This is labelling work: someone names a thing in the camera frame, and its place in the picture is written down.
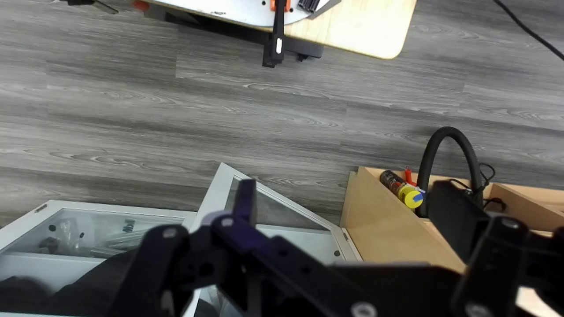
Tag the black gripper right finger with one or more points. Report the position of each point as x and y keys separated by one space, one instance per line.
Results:
x=499 y=264

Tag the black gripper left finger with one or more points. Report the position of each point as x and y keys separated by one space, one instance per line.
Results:
x=246 y=247

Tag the white glass-door cabinet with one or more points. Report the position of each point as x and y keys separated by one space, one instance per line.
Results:
x=116 y=208

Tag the black device in shelf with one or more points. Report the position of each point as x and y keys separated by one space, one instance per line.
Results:
x=451 y=217

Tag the yellow spray can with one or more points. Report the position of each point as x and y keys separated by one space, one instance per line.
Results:
x=410 y=195

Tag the light wood shelf unit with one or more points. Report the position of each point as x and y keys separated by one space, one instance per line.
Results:
x=380 y=229

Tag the light wood work table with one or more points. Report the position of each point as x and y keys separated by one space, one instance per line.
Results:
x=375 y=28

